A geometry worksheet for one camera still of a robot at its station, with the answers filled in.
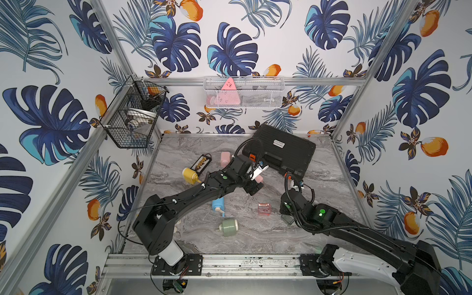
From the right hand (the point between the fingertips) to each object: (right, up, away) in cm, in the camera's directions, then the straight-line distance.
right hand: (283, 200), depth 80 cm
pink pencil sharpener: (-9, +8, +12) cm, 17 cm away
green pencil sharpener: (-23, -10, -4) cm, 26 cm away
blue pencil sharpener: (-28, -3, +3) cm, 29 cm away
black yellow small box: (-41, +15, +25) cm, 50 cm away
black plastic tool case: (+5, +23, +26) cm, 35 cm away
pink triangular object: (-24, +49, +10) cm, 56 cm away
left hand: (-11, +11, +1) cm, 16 cm away
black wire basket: (-68, +36, +2) cm, 77 cm away
